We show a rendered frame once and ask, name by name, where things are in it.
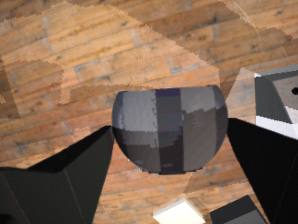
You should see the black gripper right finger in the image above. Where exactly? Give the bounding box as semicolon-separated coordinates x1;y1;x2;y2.
226;118;298;224

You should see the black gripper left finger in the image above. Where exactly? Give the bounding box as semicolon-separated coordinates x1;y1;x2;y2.
0;125;114;224

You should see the dark grey switch control unit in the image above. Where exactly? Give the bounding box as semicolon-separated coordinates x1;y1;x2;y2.
111;84;228;175

